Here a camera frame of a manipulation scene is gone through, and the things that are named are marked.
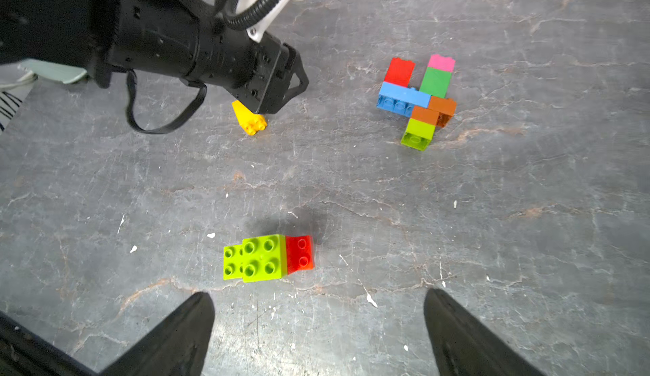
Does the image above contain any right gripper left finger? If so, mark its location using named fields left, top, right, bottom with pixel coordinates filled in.
left=101, top=292, right=215, bottom=375

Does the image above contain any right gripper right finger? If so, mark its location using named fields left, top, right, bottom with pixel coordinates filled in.
left=423, top=288, right=542, bottom=375

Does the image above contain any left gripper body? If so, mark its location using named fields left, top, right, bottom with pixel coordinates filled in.
left=109, top=0, right=297, bottom=114

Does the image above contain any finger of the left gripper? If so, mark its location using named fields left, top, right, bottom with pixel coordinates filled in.
left=274, top=45, right=309, bottom=114

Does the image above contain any yellow lego brick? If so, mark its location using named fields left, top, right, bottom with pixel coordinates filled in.
left=232, top=100, right=267, bottom=136

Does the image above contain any blue lego brick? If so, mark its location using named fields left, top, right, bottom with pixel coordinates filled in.
left=377, top=82, right=431, bottom=118

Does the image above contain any lime green lego brick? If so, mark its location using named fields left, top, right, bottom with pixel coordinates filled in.
left=241, top=234, right=288, bottom=283

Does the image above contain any small red lego brick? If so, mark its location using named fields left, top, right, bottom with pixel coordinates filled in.
left=286, top=236, right=315, bottom=274

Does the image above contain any orange lego brick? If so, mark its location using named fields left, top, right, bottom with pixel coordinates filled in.
left=411, top=96, right=457, bottom=128

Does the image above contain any long green lego brick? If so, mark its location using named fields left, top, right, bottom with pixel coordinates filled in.
left=223, top=244, right=243, bottom=281

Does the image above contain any pink lego brick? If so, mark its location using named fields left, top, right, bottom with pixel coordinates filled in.
left=428, top=54, right=455, bottom=73

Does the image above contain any dark green lego brick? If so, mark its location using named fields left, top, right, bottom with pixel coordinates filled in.
left=419, top=67, right=452, bottom=98

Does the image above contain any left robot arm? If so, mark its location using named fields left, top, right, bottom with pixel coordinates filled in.
left=1, top=0, right=309, bottom=114

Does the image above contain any small green lego brick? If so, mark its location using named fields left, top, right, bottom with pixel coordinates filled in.
left=400, top=118, right=436, bottom=152

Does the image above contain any mint green toaster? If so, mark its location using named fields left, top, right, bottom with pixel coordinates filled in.
left=20, top=59, right=88, bottom=85

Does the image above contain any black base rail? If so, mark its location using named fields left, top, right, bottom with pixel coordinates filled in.
left=1, top=313, right=96, bottom=375

